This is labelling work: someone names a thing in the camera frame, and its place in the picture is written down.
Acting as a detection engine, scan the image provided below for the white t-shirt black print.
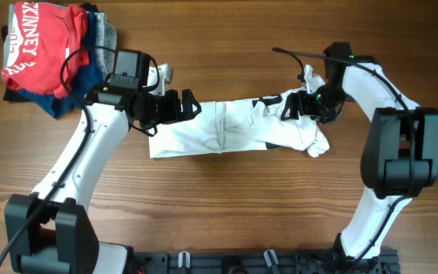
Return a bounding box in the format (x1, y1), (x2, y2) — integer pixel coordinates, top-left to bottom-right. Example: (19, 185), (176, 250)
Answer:
(149, 88), (330, 158)

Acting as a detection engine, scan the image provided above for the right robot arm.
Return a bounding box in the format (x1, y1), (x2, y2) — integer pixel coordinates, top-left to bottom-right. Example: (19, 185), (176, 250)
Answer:
(281, 42), (438, 273)

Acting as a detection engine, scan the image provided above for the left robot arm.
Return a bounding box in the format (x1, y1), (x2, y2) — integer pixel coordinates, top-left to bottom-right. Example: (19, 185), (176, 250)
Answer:
(1, 49), (202, 273)

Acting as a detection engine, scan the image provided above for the navy blue garment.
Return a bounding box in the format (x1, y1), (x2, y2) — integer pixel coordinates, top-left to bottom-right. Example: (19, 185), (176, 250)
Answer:
(5, 12), (106, 119)

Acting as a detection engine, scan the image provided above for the red printed t-shirt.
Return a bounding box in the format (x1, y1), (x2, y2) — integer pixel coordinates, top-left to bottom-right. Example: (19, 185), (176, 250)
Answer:
(1, 2), (90, 98)

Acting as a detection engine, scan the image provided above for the black garment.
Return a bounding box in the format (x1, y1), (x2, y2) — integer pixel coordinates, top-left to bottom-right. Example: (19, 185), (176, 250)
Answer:
(1, 2), (99, 102)

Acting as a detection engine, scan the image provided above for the right black cable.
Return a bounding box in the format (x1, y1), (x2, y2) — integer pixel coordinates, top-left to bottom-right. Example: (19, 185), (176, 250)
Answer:
(271, 46), (417, 267)

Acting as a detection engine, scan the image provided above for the black cable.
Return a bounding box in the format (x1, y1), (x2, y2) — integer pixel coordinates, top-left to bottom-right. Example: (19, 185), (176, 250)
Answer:
(0, 45), (159, 274)
(271, 46), (417, 267)

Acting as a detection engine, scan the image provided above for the left black cable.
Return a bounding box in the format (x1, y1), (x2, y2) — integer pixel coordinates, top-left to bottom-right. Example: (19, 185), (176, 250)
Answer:
(0, 45), (159, 274)

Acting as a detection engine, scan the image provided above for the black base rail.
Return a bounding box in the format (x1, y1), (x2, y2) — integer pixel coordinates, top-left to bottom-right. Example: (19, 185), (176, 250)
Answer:
(135, 250), (401, 274)

